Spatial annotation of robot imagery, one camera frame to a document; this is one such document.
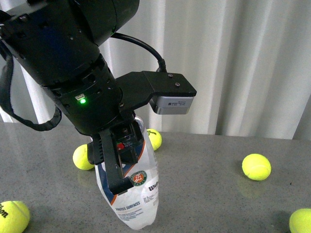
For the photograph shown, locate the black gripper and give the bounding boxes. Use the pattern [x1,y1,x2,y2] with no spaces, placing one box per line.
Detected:
[38,55,144,195]

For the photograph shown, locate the white Wilson tennis ball can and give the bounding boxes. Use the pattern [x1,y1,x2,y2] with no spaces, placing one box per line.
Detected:
[95,116,159,230]

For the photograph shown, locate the middle yellow tennis ball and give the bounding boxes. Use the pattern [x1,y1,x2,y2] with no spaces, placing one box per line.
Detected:
[72,144,94,170]

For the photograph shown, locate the far yellow Wilson tennis ball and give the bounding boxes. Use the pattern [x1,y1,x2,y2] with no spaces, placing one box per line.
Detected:
[147,129,162,151]

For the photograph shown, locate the yellow wilson tennis ball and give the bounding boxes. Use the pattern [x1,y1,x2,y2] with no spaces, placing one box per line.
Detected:
[147,129,162,151]
[0,201,30,233]

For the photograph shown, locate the near yellow Wilson tennis ball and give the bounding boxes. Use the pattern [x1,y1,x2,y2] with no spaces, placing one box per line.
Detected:
[0,201,30,233]

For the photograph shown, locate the yellow tennis ball bottom right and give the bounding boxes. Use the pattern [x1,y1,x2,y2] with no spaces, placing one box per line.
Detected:
[289,208,311,233]

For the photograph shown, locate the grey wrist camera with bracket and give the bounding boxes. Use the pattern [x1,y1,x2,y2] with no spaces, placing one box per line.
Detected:
[116,71,197,117]

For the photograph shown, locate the black camera cable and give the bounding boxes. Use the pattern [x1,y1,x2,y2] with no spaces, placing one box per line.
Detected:
[112,32,168,73]

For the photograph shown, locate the black sleeved arm cable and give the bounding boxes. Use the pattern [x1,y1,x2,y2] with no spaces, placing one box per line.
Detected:
[0,40,63,132]

